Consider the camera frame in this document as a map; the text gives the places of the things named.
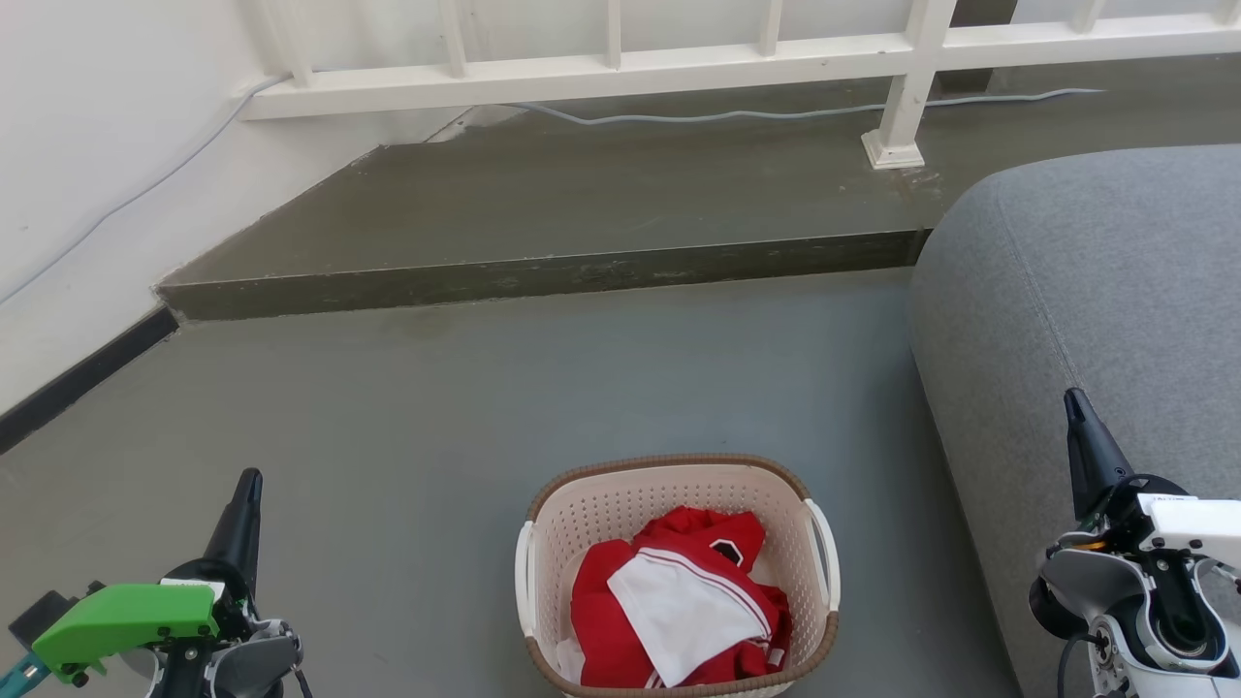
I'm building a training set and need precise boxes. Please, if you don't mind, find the white garment with red trim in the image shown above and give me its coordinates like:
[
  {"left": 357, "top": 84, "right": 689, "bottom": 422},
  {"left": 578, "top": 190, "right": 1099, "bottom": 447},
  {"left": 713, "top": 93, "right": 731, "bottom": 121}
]
[{"left": 608, "top": 548, "right": 774, "bottom": 687}]

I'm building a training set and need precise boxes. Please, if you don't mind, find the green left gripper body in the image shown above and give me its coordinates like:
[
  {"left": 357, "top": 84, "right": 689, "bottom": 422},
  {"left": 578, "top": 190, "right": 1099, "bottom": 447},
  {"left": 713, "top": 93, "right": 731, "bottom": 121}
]
[{"left": 32, "top": 556, "right": 263, "bottom": 685}]

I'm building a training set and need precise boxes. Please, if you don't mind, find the beige perforated laundry basket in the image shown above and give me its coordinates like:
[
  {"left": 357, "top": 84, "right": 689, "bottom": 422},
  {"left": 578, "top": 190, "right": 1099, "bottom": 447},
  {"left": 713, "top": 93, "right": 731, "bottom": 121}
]
[{"left": 514, "top": 454, "right": 842, "bottom": 698}]

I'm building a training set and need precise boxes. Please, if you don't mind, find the white metal railing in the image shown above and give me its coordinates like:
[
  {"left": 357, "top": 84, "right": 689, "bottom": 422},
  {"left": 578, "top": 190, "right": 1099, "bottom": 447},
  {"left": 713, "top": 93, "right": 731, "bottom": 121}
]
[{"left": 238, "top": 0, "right": 1241, "bottom": 172}]

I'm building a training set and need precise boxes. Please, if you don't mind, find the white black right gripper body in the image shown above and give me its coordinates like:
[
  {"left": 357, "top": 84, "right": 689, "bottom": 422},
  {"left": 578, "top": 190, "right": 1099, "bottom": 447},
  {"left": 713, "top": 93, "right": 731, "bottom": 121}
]
[{"left": 1078, "top": 473, "right": 1241, "bottom": 570}]

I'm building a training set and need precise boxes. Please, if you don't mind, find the thin grey cable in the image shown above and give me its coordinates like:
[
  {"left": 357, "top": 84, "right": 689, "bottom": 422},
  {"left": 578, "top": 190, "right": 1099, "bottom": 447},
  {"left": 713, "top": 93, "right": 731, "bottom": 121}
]
[{"left": 0, "top": 76, "right": 1106, "bottom": 306}]

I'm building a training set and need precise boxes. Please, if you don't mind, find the red jersey garment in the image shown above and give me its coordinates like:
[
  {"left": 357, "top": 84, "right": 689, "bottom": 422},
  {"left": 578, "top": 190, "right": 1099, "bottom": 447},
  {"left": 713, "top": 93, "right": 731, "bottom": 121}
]
[{"left": 570, "top": 506, "right": 794, "bottom": 689}]

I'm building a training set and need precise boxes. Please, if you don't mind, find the grey fabric sofa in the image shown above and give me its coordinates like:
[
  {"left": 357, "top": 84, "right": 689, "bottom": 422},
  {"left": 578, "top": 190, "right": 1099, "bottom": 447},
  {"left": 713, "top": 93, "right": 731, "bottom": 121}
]
[{"left": 909, "top": 145, "right": 1241, "bottom": 698}]

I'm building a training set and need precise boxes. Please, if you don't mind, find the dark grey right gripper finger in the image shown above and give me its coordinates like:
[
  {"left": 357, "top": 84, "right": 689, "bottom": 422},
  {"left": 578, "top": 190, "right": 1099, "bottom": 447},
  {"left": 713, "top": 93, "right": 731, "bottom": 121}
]
[{"left": 1063, "top": 388, "right": 1132, "bottom": 522}]

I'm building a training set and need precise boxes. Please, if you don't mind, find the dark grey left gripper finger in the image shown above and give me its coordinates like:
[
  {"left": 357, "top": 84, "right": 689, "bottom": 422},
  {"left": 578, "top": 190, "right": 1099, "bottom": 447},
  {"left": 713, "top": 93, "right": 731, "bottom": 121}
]
[{"left": 203, "top": 468, "right": 265, "bottom": 594}]

